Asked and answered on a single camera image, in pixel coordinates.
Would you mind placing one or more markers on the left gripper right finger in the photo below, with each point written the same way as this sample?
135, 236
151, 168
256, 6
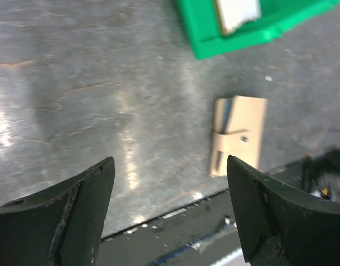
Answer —
279, 224

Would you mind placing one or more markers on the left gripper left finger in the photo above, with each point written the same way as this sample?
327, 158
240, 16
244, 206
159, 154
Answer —
60, 225

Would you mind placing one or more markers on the white credit card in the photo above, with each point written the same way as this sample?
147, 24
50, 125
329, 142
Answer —
235, 13

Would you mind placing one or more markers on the beige leather card holder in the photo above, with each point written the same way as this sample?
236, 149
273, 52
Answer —
237, 131

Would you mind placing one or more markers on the green plastic bin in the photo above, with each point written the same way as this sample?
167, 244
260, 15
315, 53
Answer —
201, 22

